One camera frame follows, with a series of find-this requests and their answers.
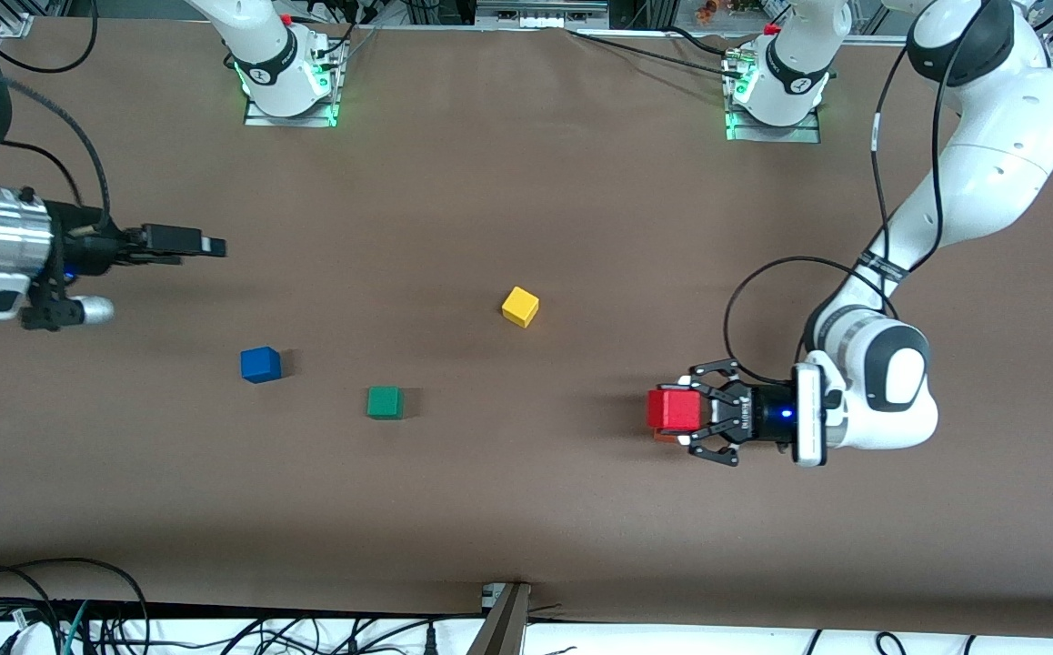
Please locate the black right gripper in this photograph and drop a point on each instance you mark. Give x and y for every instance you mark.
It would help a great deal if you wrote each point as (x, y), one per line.
(81, 247)

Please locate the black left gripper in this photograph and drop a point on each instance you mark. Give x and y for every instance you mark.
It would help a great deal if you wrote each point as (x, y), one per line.
(760, 413)

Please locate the red cube block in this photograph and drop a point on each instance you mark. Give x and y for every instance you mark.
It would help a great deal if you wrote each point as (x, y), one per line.
(672, 409)

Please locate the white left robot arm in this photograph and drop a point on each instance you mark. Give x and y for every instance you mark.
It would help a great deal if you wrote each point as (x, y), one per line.
(990, 164)

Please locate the orange cube block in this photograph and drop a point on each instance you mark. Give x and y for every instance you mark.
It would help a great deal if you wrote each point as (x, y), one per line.
(665, 438)

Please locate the blue cube block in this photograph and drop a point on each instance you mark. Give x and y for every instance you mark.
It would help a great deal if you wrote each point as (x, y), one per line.
(260, 366)

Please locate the yellow cube block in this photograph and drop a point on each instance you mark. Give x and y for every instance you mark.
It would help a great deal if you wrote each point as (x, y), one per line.
(520, 307)

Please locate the green cube block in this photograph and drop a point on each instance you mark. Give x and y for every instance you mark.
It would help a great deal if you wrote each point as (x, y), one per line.
(385, 403)

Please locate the brown table cover sheet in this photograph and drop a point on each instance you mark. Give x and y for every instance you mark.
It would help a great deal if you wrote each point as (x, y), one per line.
(526, 509)

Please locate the aluminium profile bar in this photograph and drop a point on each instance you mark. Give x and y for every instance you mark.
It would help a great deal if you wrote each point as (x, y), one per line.
(504, 628)

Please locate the white power strip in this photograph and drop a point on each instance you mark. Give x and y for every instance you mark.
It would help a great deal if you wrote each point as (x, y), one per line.
(540, 18)

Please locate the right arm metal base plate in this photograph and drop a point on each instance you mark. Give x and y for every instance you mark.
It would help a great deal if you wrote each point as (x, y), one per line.
(258, 120)

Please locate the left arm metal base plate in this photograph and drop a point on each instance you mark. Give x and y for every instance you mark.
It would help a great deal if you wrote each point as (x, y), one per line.
(804, 136)

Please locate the small metal bracket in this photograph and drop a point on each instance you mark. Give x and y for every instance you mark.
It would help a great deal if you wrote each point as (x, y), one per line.
(490, 596)

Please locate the black table edge rail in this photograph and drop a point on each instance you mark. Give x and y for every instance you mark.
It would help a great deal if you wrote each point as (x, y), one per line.
(217, 611)

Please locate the aluminium table edge rail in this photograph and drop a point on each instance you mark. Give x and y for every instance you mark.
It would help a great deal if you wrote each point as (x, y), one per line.
(877, 40)

